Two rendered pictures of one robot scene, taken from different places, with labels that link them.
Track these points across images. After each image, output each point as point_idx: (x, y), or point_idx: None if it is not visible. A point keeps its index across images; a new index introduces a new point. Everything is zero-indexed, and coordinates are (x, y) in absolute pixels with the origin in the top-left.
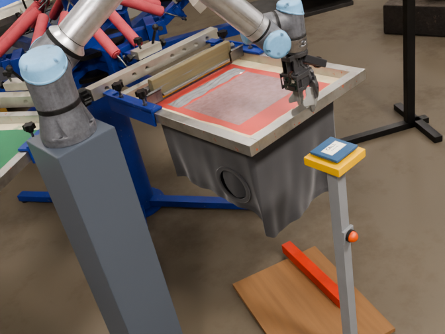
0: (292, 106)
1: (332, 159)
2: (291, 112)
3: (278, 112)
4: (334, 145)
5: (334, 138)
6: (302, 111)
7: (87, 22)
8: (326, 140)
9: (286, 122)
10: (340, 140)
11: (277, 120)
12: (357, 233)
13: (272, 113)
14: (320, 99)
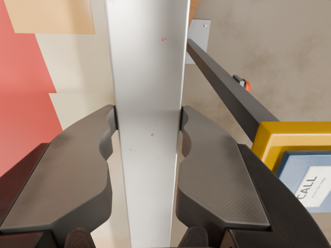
0: (28, 75)
1: (320, 212)
2: (141, 202)
3: (36, 143)
4: (314, 180)
5: (304, 160)
6: (175, 174)
7: None
8: (283, 172)
9: (170, 235)
10: (323, 158)
11: (139, 243)
12: (249, 83)
13: (21, 154)
14: (185, 44)
